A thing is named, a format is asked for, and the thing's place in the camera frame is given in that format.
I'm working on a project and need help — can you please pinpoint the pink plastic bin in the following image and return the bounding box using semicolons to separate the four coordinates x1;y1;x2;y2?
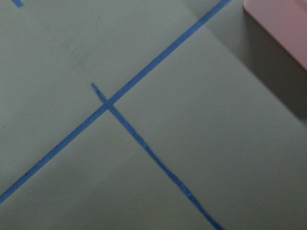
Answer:
243;0;307;69

